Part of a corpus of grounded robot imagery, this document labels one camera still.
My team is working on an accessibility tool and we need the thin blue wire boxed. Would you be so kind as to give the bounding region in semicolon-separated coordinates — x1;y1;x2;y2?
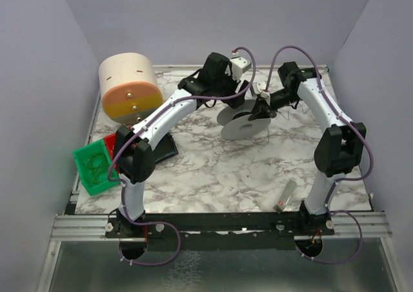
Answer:
248;101;310;147

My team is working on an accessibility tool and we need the grey plastic cable spool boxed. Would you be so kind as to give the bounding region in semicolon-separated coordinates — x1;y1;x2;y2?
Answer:
216;99;271;140

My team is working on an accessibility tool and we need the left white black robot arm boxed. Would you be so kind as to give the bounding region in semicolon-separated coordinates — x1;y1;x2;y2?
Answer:
107;47;256;227

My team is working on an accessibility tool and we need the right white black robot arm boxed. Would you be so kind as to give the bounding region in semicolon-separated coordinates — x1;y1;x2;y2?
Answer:
251;62;368;215

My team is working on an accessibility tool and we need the black plastic bin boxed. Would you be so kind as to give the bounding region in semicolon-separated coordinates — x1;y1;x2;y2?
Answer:
154;132;179;165

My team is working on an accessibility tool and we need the grey metal clip tool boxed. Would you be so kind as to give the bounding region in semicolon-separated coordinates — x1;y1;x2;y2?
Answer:
273;180;297;213

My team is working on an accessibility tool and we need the beige layered cylinder model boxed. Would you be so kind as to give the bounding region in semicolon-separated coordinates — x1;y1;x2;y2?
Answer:
98;52;163;125

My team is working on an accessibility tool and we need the red plastic bin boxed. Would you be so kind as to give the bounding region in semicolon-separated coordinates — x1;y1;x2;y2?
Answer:
103;133;116;160

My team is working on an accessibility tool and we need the green plastic bin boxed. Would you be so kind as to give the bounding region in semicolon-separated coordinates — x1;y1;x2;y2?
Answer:
72;140;118;196

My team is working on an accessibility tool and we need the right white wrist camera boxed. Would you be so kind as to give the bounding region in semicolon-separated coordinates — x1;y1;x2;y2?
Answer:
250;81;270;102

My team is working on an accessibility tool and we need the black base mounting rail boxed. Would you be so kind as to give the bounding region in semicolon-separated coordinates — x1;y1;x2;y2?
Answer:
105;210;334;251

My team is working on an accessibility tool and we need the green tangled wire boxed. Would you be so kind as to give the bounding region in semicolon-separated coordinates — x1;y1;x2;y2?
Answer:
83;154;110;185

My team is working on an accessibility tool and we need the aluminium extrusion frame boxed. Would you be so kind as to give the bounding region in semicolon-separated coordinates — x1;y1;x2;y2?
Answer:
51;211;392;242

